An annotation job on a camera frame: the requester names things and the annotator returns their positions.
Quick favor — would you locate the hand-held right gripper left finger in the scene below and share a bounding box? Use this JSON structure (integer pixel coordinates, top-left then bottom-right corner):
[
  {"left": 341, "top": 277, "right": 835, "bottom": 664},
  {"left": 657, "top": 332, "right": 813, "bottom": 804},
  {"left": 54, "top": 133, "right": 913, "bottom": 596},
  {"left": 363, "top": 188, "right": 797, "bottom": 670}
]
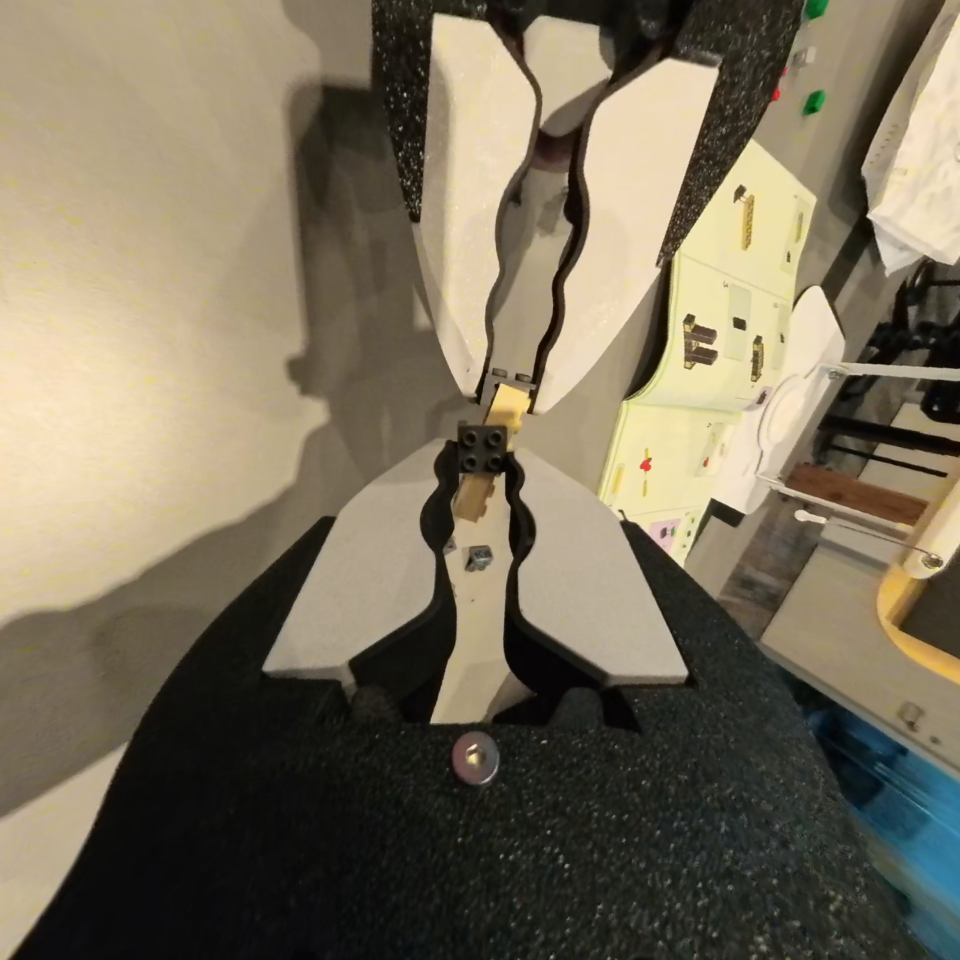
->
[{"left": 262, "top": 440, "right": 461, "bottom": 723}]

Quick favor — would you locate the pale green instruction booklet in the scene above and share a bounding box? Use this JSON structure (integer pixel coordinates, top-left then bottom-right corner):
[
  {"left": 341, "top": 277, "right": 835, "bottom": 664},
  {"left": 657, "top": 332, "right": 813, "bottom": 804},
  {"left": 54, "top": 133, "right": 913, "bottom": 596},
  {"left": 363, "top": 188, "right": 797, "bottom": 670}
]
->
[{"left": 597, "top": 141, "right": 819, "bottom": 568}]

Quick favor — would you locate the blue plastic box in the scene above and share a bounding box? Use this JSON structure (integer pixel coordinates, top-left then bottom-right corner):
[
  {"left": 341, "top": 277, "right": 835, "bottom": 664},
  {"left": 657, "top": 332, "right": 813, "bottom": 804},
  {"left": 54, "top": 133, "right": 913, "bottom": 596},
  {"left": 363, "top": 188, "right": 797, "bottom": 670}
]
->
[{"left": 793, "top": 693, "right": 960, "bottom": 960}]

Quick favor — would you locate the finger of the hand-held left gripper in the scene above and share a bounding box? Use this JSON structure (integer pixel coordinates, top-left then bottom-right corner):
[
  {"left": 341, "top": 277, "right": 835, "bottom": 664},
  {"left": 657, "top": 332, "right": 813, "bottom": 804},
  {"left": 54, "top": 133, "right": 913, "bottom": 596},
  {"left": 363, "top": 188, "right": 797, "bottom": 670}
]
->
[
  {"left": 534, "top": 51, "right": 719, "bottom": 415},
  {"left": 414, "top": 11, "right": 543, "bottom": 400}
]

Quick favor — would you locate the black square toy brick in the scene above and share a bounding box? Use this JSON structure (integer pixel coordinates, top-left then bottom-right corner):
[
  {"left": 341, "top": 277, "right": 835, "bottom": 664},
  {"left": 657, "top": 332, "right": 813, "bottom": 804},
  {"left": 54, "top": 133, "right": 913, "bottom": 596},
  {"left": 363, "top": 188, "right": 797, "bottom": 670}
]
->
[{"left": 456, "top": 421, "right": 519, "bottom": 476}]

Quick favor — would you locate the tan and black brick assembly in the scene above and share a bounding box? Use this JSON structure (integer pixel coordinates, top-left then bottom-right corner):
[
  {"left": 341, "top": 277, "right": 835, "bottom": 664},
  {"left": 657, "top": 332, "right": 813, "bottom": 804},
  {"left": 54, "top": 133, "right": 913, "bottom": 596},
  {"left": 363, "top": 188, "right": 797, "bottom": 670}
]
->
[{"left": 453, "top": 381, "right": 538, "bottom": 523}]

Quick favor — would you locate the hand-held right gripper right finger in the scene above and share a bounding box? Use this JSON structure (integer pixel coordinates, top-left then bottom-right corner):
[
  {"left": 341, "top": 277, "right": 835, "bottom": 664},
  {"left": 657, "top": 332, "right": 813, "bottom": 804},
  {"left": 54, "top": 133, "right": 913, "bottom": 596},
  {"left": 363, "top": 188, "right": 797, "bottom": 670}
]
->
[{"left": 502, "top": 450, "right": 689, "bottom": 695}]

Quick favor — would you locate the round wooden tray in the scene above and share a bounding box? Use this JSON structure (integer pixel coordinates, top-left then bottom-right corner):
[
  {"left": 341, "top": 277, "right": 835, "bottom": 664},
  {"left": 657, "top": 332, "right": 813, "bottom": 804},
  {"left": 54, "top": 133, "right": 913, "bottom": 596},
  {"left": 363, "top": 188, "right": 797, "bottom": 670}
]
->
[{"left": 875, "top": 480, "right": 960, "bottom": 681}]

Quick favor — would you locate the black metal frame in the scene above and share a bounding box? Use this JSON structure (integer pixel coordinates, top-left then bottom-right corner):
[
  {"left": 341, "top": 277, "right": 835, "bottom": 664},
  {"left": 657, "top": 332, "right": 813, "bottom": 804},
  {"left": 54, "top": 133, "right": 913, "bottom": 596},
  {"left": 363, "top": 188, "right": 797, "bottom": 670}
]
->
[{"left": 817, "top": 258, "right": 960, "bottom": 483}]

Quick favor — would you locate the white desk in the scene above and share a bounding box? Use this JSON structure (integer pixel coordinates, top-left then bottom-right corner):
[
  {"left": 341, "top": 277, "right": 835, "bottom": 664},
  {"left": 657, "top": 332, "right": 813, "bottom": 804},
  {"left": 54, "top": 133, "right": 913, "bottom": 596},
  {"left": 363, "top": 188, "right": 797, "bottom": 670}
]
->
[{"left": 0, "top": 0, "right": 871, "bottom": 826}]

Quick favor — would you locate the grey metal panel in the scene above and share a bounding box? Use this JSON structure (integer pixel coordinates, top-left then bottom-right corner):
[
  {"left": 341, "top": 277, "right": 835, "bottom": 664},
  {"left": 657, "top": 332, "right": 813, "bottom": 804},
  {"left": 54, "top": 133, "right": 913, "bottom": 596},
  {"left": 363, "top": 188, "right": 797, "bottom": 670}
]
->
[{"left": 756, "top": 538, "right": 960, "bottom": 778}]

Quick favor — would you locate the white cloud-shaped tray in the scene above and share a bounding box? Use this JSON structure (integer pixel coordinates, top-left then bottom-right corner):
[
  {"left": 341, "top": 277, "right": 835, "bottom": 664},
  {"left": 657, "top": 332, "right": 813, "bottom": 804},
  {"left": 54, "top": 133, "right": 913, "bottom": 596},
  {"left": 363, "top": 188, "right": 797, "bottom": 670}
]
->
[{"left": 711, "top": 285, "right": 849, "bottom": 516}]

